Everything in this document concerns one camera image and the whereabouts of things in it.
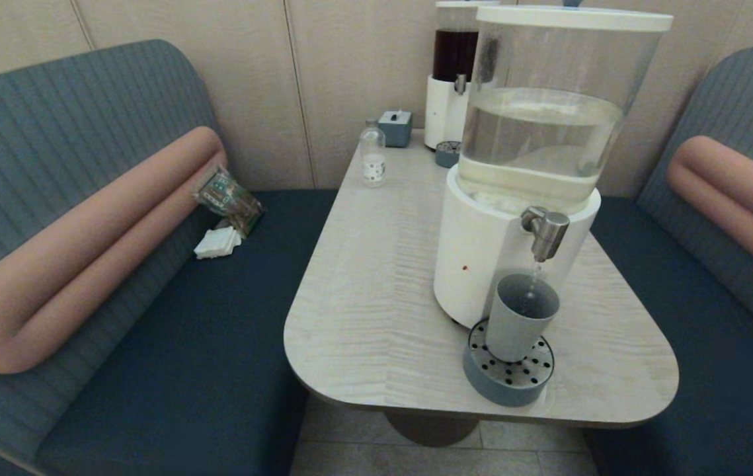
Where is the large blue perforated drip tray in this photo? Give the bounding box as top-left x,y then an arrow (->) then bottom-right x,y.
461,317 -> 556,408

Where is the clear water dispenser white base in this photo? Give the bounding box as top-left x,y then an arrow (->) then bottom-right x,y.
433,5 -> 675,331

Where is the small blue drip tray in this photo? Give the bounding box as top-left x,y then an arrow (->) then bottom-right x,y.
434,139 -> 462,169

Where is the clear plastic snack packet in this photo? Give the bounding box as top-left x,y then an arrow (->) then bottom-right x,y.
192,165 -> 264,239

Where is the pink bolster cushion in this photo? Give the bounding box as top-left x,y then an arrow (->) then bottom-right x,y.
0,126 -> 227,376
665,135 -> 753,294

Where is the grey-blue plastic cup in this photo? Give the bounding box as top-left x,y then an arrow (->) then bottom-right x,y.
485,273 -> 561,364

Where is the blue tissue box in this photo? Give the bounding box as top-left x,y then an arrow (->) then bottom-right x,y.
377,109 -> 413,149

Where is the dark beverage dispenser white base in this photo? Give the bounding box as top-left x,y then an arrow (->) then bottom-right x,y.
423,0 -> 484,150

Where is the clear glass bottle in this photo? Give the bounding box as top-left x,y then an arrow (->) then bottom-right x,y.
358,118 -> 387,188

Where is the silver water dispenser tap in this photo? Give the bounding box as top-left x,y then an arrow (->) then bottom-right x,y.
521,206 -> 571,264

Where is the white napkin stack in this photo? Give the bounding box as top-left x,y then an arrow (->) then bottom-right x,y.
192,226 -> 243,260

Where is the teal booth sofa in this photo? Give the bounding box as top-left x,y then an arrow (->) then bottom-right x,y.
580,46 -> 753,476
0,38 -> 338,476

